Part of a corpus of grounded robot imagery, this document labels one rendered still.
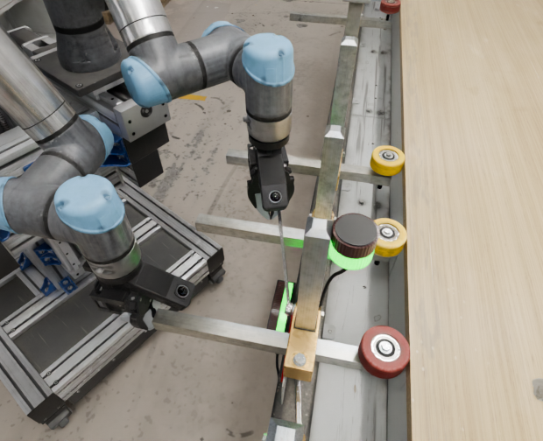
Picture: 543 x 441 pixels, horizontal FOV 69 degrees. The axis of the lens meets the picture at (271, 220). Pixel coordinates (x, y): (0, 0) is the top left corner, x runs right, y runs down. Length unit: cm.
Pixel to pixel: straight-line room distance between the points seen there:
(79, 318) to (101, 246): 108
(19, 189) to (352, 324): 77
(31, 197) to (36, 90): 15
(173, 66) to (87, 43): 50
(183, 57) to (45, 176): 26
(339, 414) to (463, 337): 33
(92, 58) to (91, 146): 47
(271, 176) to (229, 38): 23
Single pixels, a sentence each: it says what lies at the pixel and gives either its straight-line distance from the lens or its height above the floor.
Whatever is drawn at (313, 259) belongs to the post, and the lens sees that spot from 55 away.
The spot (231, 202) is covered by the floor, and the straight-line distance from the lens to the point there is 214.
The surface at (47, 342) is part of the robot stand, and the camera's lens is 165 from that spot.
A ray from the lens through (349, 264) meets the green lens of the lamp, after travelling 53.
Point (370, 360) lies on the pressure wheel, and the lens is 69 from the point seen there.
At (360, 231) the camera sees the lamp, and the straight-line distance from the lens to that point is 52.
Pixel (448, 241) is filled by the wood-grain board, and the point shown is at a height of 90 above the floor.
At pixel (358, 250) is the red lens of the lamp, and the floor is 113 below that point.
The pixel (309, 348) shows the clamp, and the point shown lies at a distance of 72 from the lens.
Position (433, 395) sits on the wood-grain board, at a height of 90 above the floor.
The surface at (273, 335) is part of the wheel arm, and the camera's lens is 74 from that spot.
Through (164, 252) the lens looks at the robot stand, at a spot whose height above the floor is 21.
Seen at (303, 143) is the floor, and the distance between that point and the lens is 251.
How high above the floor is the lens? 153
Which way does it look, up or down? 49 degrees down
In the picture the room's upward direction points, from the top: straight up
